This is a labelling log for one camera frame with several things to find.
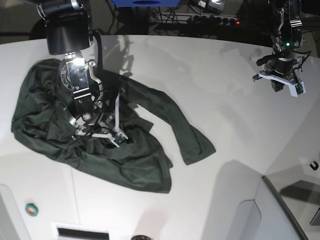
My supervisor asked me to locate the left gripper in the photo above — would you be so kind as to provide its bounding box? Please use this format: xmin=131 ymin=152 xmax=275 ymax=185
xmin=252 ymin=53 xmax=306 ymax=92

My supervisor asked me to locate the black round dotted object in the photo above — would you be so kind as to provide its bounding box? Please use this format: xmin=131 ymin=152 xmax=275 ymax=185
xmin=131 ymin=235 xmax=151 ymax=240

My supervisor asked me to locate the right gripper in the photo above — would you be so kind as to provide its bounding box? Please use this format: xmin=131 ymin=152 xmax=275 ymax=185
xmin=63 ymin=88 xmax=128 ymax=145

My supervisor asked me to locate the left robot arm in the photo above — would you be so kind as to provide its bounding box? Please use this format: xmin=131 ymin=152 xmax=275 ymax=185
xmin=252 ymin=0 xmax=311 ymax=97

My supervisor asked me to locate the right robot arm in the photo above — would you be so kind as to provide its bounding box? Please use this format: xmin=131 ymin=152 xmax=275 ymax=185
xmin=35 ymin=0 xmax=128 ymax=147

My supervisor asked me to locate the green red tape roll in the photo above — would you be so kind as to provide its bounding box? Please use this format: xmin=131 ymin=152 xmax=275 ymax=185
xmin=25 ymin=203 xmax=39 ymax=217

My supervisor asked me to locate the white tray with black slot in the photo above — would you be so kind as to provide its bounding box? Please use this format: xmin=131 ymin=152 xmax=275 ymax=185
xmin=51 ymin=222 xmax=111 ymax=240

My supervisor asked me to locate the blue plastic bin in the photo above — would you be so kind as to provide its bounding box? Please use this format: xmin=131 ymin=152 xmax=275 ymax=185
xmin=111 ymin=0 xmax=180 ymax=8

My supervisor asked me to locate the black U-shaped clip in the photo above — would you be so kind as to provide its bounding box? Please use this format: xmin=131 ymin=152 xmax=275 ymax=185
xmin=309 ymin=161 xmax=320 ymax=171

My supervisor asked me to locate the white power strip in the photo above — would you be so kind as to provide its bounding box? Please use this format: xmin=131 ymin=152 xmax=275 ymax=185
xmin=150 ymin=12 xmax=241 ymax=27

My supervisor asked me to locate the dark green t-shirt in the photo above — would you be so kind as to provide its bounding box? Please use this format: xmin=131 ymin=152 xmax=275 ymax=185
xmin=11 ymin=59 xmax=216 ymax=194

